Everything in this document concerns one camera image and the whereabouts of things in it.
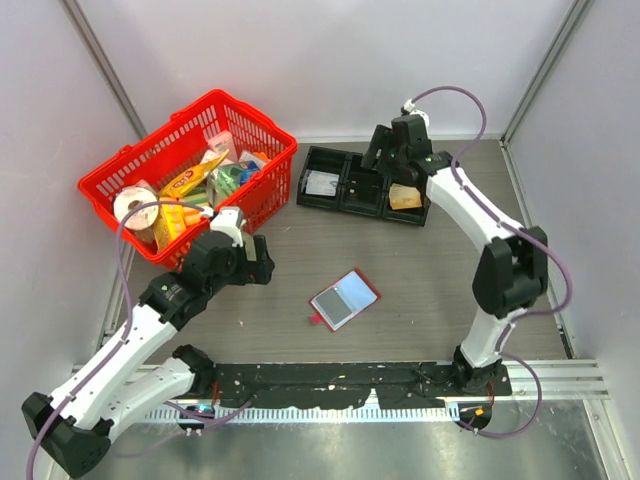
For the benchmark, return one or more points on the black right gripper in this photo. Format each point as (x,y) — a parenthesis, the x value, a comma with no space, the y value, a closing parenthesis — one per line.
(381,140)

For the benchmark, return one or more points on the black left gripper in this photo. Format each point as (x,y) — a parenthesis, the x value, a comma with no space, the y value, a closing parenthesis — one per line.
(253,271)

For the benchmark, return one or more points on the red leather card holder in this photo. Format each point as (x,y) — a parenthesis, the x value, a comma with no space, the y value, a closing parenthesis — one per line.
(343,300)

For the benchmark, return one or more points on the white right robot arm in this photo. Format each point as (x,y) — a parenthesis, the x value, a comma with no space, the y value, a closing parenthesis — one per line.
(512,272)

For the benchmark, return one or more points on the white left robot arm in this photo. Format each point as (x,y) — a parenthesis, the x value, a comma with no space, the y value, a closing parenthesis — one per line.
(78,422)

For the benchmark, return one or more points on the dark card in tray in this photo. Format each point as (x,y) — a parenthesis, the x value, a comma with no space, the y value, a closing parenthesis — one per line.
(361,193)

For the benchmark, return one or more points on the white cards in tray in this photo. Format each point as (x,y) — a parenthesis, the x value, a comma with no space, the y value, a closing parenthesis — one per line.
(321,183)

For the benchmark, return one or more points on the black three-compartment tray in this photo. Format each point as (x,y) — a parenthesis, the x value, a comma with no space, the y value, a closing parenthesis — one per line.
(348,166)

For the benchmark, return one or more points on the yellow box in basket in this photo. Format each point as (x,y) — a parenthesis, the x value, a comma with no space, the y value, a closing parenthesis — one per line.
(170,223)

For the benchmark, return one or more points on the yellow green sponge pack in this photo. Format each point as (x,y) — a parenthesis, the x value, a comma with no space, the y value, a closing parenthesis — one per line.
(194,206)

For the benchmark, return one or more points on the toilet paper roll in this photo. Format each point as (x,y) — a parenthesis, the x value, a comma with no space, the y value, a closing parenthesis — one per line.
(136,205)

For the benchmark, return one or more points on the green packaged item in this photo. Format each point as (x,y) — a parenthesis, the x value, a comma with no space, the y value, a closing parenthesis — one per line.
(225,181)

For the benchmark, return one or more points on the yellow snack bag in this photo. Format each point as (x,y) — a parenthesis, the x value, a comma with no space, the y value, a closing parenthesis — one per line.
(181,185)

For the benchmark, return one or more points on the pink white box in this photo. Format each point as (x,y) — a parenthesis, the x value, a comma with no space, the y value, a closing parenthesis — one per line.
(222,142)

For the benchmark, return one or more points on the red plastic shopping basket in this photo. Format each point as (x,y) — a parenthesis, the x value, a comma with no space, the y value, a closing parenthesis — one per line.
(181,142)

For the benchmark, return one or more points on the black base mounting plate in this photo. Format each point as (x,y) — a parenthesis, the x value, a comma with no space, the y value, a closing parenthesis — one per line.
(338,386)

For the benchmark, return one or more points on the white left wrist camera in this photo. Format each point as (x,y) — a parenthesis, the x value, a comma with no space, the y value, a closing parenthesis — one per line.
(230,221)

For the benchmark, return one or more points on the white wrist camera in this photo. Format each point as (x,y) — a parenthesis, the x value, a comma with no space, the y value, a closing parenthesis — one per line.
(230,221)
(409,108)

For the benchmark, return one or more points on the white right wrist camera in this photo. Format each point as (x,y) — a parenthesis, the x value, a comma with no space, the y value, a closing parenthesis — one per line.
(409,108)

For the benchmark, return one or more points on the slotted cable duct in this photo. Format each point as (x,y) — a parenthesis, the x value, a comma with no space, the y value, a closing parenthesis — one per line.
(369,413)

